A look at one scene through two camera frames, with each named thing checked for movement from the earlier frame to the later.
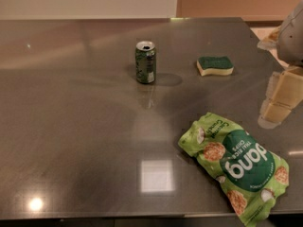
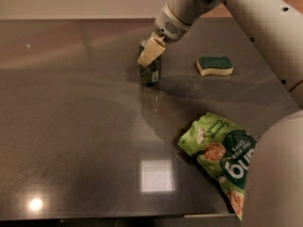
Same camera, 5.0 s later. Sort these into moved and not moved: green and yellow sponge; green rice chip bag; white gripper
Moved: white gripper
Not moved: green and yellow sponge; green rice chip bag
